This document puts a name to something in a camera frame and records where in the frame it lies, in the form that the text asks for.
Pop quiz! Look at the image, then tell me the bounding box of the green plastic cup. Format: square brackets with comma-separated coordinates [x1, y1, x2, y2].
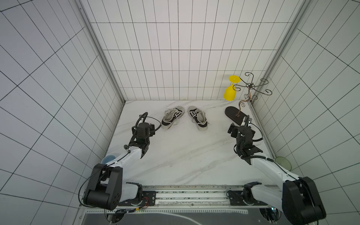
[275, 157, 293, 171]

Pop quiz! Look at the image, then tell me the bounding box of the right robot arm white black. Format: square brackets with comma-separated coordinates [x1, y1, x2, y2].
[228, 116, 327, 225]

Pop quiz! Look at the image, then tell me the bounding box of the yellow plastic wine glass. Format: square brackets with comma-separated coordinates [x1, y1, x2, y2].
[224, 75, 241, 101]

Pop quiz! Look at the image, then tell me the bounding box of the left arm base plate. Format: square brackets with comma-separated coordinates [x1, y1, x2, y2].
[118, 191, 157, 207]

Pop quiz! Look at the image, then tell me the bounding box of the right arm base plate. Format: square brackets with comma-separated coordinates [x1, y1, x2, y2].
[226, 190, 268, 206]

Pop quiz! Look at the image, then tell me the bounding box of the light blue mug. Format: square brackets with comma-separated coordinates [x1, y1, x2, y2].
[101, 155, 116, 164]

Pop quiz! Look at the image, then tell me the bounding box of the aluminium rail frame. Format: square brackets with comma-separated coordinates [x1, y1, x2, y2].
[73, 185, 313, 225]

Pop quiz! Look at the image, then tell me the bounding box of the black white sneaker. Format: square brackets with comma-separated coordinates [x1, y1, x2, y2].
[188, 106, 208, 131]
[161, 106, 185, 129]

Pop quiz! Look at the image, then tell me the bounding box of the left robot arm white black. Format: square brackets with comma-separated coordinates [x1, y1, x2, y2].
[80, 122, 157, 211]

